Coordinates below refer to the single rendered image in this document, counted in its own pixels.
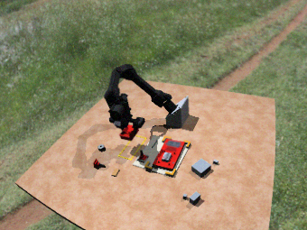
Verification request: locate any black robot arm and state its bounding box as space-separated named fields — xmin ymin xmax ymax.
xmin=104 ymin=64 xmax=178 ymax=130

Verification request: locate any black toy car tyre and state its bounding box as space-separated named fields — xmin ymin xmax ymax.
xmin=98 ymin=144 xmax=105 ymax=152

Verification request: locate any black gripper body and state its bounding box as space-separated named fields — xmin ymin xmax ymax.
xmin=109 ymin=107 xmax=145 ymax=129

